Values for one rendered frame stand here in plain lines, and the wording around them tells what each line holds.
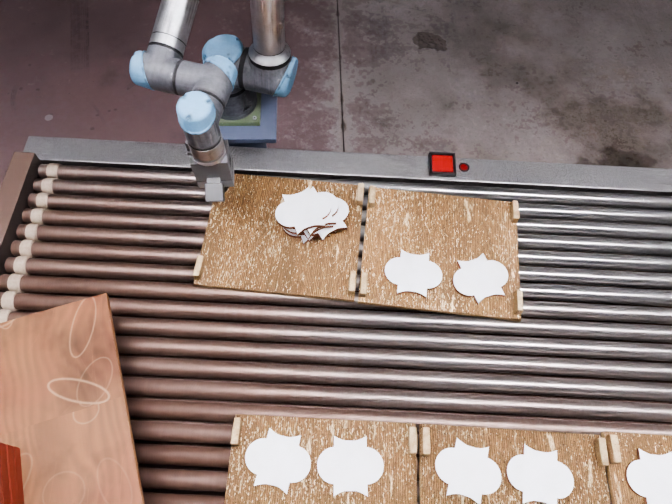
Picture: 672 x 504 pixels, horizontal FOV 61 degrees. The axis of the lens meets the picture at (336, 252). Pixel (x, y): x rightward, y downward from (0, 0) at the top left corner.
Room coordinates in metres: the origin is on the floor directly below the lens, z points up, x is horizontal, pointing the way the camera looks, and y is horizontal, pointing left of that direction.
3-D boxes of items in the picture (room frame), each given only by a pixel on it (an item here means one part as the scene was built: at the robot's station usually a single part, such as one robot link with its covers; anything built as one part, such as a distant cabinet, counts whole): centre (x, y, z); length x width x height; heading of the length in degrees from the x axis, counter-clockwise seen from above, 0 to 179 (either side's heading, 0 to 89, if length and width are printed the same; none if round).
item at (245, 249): (0.74, 0.14, 0.93); 0.41 x 0.35 x 0.02; 87
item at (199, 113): (0.78, 0.30, 1.33); 0.09 x 0.08 x 0.11; 169
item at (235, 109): (1.22, 0.35, 0.94); 0.15 x 0.15 x 0.10
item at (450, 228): (0.72, -0.28, 0.93); 0.41 x 0.35 x 0.02; 87
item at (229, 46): (1.22, 0.34, 1.06); 0.13 x 0.12 x 0.14; 79
